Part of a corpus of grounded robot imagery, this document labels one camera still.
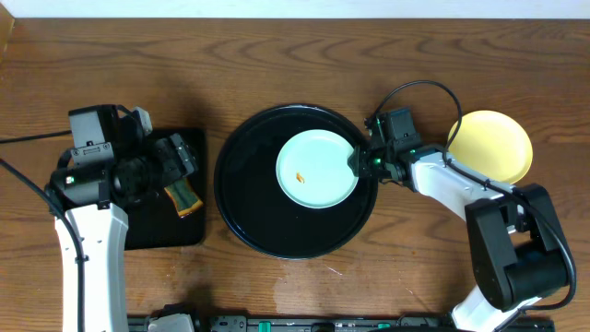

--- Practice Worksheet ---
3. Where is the orange green scrub sponge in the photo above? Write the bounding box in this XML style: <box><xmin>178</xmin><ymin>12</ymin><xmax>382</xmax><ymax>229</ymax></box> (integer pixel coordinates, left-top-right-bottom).
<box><xmin>164</xmin><ymin>178</ymin><xmax>204</xmax><ymax>218</ymax></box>

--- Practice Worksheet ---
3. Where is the mint plate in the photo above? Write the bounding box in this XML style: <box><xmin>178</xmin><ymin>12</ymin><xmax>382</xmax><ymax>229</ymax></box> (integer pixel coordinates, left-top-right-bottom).
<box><xmin>276</xmin><ymin>129</ymin><xmax>359</xmax><ymax>209</ymax></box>

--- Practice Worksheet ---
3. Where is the yellow plate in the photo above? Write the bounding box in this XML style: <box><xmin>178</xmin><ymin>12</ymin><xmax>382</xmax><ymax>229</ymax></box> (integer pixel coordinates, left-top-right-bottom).
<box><xmin>449</xmin><ymin>110</ymin><xmax>533</xmax><ymax>184</ymax></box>

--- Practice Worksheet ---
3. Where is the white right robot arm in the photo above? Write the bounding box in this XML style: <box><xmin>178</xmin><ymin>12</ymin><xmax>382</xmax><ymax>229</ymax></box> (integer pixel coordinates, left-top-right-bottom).
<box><xmin>348</xmin><ymin>145</ymin><xmax>577</xmax><ymax>331</ymax></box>

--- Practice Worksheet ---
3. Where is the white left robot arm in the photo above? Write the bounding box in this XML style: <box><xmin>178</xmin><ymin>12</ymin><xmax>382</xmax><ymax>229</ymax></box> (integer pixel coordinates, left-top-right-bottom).
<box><xmin>46</xmin><ymin>130</ymin><xmax>205</xmax><ymax>331</ymax></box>

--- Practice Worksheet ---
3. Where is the black rectangular tray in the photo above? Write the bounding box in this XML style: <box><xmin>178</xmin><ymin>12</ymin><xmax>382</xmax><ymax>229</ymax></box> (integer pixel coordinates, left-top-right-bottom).
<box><xmin>124</xmin><ymin>127</ymin><xmax>207</xmax><ymax>250</ymax></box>

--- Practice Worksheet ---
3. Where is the black round tray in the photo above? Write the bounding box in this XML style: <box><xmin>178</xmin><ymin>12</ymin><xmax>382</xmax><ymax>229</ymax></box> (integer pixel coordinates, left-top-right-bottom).
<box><xmin>214</xmin><ymin>104</ymin><xmax>378</xmax><ymax>259</ymax></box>

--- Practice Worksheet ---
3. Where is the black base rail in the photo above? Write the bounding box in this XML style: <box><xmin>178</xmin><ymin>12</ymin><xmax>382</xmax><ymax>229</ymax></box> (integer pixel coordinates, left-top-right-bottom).
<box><xmin>128</xmin><ymin>315</ymin><xmax>556</xmax><ymax>332</ymax></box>

